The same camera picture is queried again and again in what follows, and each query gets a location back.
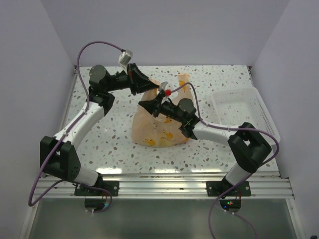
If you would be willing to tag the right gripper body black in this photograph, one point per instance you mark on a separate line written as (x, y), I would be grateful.
(167, 109)

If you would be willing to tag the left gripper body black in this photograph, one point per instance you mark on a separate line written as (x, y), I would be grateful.
(119, 81)

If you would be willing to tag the orange translucent plastic bag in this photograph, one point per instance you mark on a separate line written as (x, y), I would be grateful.
(160, 131)

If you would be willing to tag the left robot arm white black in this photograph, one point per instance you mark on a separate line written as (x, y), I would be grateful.
(58, 154)

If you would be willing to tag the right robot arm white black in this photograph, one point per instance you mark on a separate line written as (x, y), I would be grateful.
(249, 148)

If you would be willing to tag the white plastic tray basket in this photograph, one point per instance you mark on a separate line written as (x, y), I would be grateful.
(238, 105)

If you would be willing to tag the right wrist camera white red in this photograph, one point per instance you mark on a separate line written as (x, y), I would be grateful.
(165, 90)

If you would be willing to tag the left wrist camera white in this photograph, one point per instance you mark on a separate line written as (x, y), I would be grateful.
(125, 57)

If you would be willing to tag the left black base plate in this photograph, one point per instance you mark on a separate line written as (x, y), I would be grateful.
(103, 188)

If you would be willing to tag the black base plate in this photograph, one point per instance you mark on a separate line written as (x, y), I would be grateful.
(103, 188)
(216, 188)

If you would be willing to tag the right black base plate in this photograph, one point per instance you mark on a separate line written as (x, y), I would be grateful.
(216, 188)

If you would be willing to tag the aluminium rail frame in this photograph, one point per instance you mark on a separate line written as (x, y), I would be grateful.
(179, 174)

